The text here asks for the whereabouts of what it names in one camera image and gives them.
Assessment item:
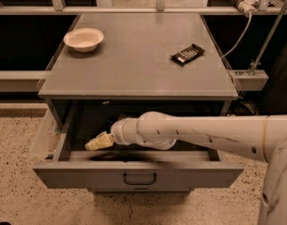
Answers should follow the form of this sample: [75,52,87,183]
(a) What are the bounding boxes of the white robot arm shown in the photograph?
[85,112,287,225]

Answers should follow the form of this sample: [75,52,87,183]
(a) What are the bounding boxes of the open grey top drawer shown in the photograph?
[34,105,243,193]

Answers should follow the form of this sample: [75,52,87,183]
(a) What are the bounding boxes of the grey metal drawer cabinet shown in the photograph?
[37,12,239,194]

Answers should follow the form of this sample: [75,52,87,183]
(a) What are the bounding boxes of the white paper bowl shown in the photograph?
[64,28,104,53]

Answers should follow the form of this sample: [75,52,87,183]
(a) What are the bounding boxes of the black snack bar wrapper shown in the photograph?
[170,44,204,66]

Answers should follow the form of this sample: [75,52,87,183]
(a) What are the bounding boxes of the white power strip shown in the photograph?
[231,0,258,17]

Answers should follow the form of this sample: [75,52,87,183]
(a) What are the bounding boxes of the diagonal metal rod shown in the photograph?
[246,0,287,75]

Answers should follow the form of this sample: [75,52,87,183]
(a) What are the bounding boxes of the black drawer handle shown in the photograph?
[123,173,157,186]

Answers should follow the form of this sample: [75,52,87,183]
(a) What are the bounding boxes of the black floor cables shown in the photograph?
[234,98,259,115]

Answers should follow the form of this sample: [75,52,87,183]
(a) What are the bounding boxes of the white power cable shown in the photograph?
[219,11,253,60]

